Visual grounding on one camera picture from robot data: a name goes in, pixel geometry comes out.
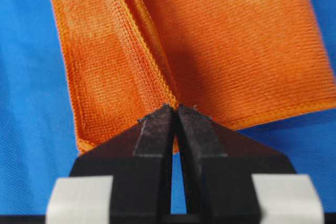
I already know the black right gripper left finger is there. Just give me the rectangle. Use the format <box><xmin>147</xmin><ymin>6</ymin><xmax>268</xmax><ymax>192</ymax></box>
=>
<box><xmin>46</xmin><ymin>105</ymin><xmax>175</xmax><ymax>223</ymax></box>

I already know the orange towel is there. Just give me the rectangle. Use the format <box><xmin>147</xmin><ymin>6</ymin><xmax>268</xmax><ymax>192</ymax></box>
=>
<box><xmin>51</xmin><ymin>0</ymin><xmax>335</xmax><ymax>153</ymax></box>

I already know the blue table cloth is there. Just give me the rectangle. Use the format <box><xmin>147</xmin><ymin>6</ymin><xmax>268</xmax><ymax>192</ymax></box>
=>
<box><xmin>1</xmin><ymin>0</ymin><xmax>335</xmax><ymax>215</ymax></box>

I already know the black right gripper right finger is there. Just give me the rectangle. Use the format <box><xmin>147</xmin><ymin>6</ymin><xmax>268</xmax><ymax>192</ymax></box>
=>
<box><xmin>176</xmin><ymin>103</ymin><xmax>325</xmax><ymax>224</ymax></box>

